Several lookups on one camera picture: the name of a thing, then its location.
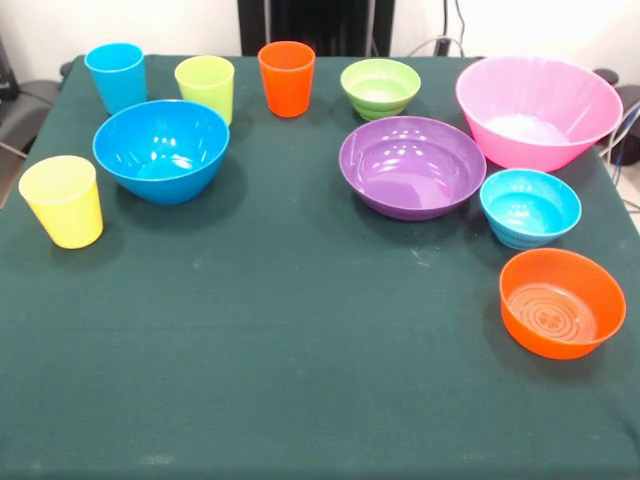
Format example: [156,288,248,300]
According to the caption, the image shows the small green plastic bowl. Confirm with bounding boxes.
[339,58,422,122]

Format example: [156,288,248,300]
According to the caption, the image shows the black chair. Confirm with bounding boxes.
[0,34,69,156]

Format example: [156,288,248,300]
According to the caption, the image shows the black equipment base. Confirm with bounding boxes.
[594,67,640,166]

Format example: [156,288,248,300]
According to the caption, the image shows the large blue plastic bowl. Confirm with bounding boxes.
[92,99,231,206]

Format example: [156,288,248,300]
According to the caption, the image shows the orange plastic bowl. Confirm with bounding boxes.
[498,247,628,361]

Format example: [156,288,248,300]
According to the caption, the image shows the orange plastic cup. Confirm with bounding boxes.
[257,40,317,119]

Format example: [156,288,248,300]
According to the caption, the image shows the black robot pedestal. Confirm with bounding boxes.
[239,0,396,57]

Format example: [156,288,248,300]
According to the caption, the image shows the blue cable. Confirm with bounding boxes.
[610,99,640,167]

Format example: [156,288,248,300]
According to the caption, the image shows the lime green plastic cup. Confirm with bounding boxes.
[173,54,236,127]

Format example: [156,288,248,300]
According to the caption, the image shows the purple plastic bowl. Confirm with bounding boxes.
[338,115,488,222]

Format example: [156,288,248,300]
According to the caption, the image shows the dark green tablecloth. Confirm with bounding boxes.
[0,53,640,480]

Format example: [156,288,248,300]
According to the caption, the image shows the small blue plastic bowl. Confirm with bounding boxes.
[479,168,583,251]

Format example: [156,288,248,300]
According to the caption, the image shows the large pink plastic bowl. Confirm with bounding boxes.
[455,55,625,175]

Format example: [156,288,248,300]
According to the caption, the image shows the blue plastic cup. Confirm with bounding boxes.
[83,42,149,116]

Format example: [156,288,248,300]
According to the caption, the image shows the yellow plastic cup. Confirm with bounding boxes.
[18,154,105,250]

